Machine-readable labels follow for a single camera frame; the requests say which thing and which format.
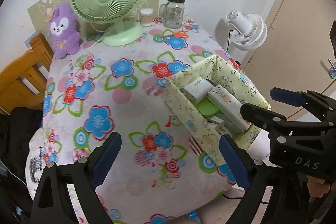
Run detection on cotton swab container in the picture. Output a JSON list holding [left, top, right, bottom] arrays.
[[139, 8, 153, 27]]

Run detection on white standing fan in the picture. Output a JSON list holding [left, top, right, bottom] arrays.
[[226, 10, 268, 52]]

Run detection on floral tablecloth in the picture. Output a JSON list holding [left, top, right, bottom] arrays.
[[26, 19, 240, 223]]

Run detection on person's right hand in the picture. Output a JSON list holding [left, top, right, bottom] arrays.
[[307, 176, 330, 198]]

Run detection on beige wooden door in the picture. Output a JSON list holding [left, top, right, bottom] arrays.
[[241, 0, 335, 119]]

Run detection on orange handled scissors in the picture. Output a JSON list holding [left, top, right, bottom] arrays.
[[163, 31, 189, 39]]

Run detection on purple plush toy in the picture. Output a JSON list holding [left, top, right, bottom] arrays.
[[49, 2, 80, 59]]

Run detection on green rounded container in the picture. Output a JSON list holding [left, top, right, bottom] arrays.
[[195, 98, 221, 118]]

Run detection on grey 45W charger box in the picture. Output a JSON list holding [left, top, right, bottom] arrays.
[[181, 77, 214, 105]]

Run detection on black cloth on chair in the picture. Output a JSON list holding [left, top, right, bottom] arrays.
[[1, 107, 43, 185]]

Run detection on yellow patterned fabric storage box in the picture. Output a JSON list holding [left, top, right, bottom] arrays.
[[164, 55, 270, 166]]

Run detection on metal door handle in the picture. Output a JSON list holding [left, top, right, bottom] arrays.
[[328, 59, 336, 79]]

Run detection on glass jar with handle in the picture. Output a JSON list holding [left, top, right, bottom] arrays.
[[158, 0, 185, 29]]

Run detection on white power strip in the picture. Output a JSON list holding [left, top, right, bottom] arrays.
[[207, 85, 251, 135]]

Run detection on beige cartoon patterned board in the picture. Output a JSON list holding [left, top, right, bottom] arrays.
[[27, 0, 159, 38]]

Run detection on wooden chair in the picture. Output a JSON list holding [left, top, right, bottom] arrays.
[[0, 33, 54, 115]]

